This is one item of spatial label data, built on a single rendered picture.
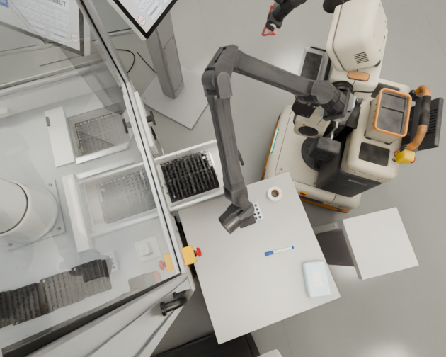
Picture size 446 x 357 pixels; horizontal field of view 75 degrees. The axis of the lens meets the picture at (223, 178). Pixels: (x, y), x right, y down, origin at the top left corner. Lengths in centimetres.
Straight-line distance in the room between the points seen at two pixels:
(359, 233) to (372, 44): 84
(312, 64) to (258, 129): 106
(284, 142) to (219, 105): 124
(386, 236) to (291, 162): 77
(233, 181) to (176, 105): 156
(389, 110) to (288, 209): 67
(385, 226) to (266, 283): 63
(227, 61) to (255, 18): 215
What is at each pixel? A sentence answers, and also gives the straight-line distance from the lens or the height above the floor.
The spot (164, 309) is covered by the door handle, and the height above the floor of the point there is 154.
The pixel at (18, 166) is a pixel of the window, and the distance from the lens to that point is 33.
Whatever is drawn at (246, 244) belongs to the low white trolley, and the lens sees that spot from 139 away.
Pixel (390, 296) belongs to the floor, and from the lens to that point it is 247.
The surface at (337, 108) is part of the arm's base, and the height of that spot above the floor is 121.
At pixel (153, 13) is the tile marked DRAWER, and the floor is 100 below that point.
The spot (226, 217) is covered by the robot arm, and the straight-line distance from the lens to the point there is 99.
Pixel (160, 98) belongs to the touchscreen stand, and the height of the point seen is 4.
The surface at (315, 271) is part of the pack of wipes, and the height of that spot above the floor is 81.
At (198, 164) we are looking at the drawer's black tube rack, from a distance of 130.
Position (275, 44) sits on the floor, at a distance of 283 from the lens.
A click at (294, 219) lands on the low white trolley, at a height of 76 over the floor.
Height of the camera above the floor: 214
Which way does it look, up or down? 75 degrees down
